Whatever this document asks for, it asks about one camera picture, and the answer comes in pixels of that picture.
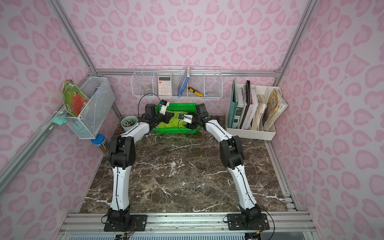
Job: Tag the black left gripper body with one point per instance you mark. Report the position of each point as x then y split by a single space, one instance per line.
166 115

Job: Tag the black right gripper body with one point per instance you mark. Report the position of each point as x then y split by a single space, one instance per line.
190 124

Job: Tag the lime green garment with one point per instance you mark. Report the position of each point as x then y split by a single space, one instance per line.
174 121

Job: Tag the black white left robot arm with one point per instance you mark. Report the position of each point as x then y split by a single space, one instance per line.
122 155

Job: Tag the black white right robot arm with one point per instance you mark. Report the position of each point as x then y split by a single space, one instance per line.
232 157

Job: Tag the green plastic basket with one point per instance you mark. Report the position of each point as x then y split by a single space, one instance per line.
185 107

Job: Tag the mint green cup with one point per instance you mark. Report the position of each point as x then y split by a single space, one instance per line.
129 122

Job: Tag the yellow utility knife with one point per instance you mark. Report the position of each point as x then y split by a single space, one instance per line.
195 92

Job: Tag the small glass dish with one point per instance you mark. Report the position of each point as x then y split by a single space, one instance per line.
148 91

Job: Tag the dark green folder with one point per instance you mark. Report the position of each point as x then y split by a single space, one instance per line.
232 105

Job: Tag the pink calculator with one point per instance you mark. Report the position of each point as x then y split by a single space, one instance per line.
164 86

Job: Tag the blue book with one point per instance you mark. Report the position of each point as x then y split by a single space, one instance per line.
184 82

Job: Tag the white file organizer rack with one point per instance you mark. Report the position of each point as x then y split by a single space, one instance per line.
253 128

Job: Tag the blue lid pencil jar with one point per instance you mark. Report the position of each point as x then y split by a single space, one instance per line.
102 143

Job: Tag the green red paper packet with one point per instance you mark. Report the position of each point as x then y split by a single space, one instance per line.
74 99

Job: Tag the brown paper envelopes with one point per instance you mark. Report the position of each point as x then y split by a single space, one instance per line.
276 105

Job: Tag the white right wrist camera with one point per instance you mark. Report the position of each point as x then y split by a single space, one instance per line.
186 118

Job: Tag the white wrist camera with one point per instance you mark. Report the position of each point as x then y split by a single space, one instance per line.
163 107
186 118

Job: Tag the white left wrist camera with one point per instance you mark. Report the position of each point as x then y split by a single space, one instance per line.
163 107

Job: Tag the clear wire wall shelf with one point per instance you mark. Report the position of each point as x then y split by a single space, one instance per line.
208 81

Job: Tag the white mesh wall basket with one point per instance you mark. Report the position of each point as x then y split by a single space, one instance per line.
89 122

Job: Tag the mint green wall hook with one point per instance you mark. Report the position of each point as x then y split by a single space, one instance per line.
60 120

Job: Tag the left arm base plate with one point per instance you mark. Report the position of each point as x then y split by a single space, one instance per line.
135 223

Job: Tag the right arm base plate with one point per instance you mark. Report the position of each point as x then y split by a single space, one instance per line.
237 222

